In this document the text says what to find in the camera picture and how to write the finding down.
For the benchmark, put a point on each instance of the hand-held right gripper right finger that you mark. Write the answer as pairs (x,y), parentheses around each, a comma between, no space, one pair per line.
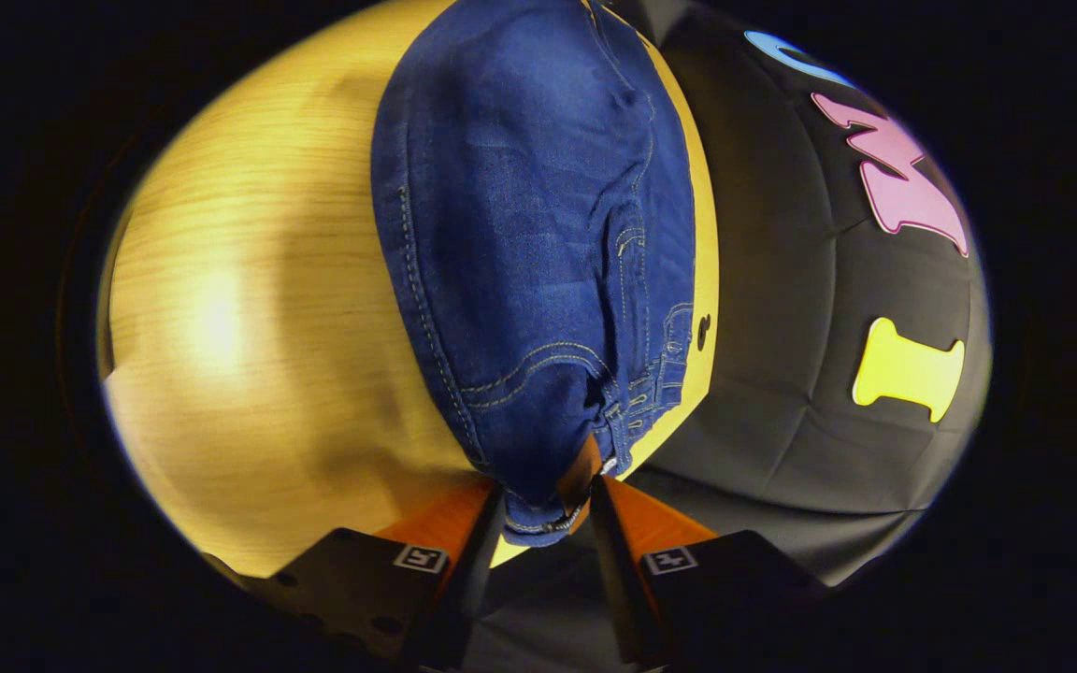
(618,579)

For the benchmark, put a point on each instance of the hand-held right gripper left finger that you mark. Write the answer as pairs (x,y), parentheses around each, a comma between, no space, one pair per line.
(473,579)

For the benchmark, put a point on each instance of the blue denim jeans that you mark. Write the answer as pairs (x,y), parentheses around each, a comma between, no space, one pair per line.
(520,234)

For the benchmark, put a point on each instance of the black round table grommet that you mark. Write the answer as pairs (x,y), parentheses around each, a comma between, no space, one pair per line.
(704,329)

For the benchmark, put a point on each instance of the black backdrop cloth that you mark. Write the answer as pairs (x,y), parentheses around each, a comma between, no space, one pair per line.
(782,280)

